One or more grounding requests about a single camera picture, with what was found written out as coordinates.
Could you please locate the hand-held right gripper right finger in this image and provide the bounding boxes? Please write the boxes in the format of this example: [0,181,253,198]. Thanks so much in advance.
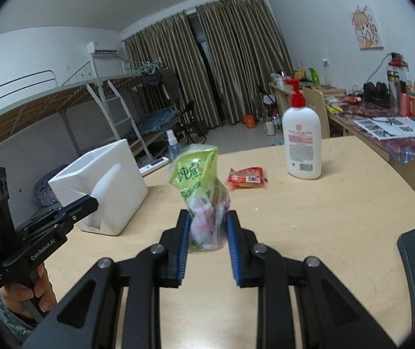
[226,211,402,349]

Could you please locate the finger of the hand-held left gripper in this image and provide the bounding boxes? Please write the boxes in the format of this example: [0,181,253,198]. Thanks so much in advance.
[58,195,94,214]
[67,197,100,224]

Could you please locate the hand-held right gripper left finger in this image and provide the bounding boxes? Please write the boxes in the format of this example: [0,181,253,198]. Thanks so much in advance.
[22,209,192,349]

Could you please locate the white foam box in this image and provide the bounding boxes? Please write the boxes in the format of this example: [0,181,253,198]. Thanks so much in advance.
[48,139,149,236]

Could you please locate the green snack packet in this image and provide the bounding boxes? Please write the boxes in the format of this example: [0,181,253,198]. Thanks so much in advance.
[167,143,232,254]

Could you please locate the red snack packet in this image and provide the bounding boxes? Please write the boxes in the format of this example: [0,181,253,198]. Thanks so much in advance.
[226,167,269,190]

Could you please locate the person's left forearm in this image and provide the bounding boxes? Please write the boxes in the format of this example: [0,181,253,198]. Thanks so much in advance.
[0,291,40,343]

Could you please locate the person's left hand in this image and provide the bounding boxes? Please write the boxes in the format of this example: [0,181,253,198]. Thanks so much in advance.
[0,262,59,318]

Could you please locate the blue plaid quilt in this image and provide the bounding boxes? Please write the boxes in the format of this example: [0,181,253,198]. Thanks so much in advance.
[34,174,61,206]

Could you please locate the white power strip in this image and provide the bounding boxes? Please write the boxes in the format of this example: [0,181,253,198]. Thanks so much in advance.
[138,156,170,175]

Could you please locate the white bed ladder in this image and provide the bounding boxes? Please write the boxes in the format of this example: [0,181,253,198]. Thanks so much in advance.
[85,79,154,161]

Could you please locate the clear spray bottle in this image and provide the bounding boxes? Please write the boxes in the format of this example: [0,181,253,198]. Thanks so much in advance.
[165,129,183,161]

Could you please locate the metal bunk bed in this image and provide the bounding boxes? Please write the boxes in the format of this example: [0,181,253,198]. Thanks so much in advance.
[122,58,194,147]
[0,69,157,176]

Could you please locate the blue plaid mattress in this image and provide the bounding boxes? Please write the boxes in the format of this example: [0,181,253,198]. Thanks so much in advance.
[134,108,179,136]

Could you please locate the black folding chair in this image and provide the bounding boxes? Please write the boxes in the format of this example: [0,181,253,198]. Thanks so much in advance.
[176,101,208,145]

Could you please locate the white lotion pump bottle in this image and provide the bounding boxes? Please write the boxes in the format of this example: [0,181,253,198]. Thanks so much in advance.
[282,77,323,180]

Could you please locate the hanging dark clothes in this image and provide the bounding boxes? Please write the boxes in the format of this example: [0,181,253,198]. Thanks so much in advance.
[140,61,179,101]

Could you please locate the white air conditioner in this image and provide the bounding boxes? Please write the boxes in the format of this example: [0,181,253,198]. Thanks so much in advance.
[86,40,121,56]

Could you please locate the wooden desk with drawers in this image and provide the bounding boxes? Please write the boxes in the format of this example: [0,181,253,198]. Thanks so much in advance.
[268,80,347,139]

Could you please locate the wooden chair with smiley cutout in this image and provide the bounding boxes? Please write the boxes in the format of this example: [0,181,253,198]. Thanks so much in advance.
[301,87,331,140]

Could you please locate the brown curtain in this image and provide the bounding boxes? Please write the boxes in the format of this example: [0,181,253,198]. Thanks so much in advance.
[124,12,223,129]
[195,0,292,127]

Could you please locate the printed paper sheets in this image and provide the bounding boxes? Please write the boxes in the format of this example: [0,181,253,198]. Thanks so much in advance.
[352,116,415,141]

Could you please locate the printed tablecloth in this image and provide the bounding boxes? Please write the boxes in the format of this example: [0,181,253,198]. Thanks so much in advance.
[329,101,415,165]

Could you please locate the black bag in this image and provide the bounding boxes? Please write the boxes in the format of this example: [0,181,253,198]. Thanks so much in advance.
[362,81,390,108]

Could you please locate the thermos bottle with red top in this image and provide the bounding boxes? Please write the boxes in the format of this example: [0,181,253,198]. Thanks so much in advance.
[387,52,409,108]

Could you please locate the cartoon wall poster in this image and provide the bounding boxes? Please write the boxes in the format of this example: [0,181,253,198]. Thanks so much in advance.
[349,5,386,51]

